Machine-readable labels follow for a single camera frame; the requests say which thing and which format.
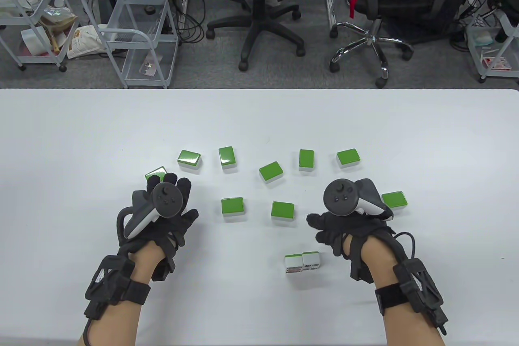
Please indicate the person's left hand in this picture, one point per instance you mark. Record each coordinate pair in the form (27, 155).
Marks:
(185, 225)

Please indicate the person's right hand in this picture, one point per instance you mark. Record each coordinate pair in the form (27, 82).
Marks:
(348, 232)

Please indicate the black white handheld controller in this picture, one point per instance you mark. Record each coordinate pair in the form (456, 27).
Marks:
(341, 198)
(165, 199)

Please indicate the green mahjong tiles group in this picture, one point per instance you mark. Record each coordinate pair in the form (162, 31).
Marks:
(232, 205)

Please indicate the row of mahjong tiles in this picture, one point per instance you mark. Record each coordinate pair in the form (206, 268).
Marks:
(302, 265)

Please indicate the person's right forearm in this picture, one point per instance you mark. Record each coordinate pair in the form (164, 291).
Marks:
(405, 329)

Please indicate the person's left forearm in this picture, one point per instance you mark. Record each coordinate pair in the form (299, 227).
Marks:
(117, 325)

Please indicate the black glove wrist module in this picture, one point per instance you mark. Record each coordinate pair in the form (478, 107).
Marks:
(162, 271)
(363, 273)

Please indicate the white metal cart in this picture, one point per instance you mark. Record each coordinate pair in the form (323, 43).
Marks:
(164, 66)
(16, 20)
(498, 74)

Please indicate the small clear packet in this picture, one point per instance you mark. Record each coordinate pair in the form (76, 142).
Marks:
(148, 68)

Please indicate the printed paper bag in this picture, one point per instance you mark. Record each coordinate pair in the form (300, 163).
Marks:
(85, 41)

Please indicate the black tape roll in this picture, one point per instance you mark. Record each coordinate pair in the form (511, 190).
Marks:
(151, 9)

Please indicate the white power strip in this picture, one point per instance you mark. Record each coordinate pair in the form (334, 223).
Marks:
(185, 3)

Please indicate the red white box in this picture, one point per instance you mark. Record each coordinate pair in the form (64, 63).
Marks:
(496, 64)

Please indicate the pale teal cloth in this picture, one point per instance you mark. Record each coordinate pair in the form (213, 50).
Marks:
(482, 39)

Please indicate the white pink flat box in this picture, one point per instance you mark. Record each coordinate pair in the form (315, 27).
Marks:
(32, 44)

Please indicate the clear plastic bag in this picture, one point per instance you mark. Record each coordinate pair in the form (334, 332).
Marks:
(56, 17)

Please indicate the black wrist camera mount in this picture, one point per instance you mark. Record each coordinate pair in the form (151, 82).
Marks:
(419, 285)
(106, 281)

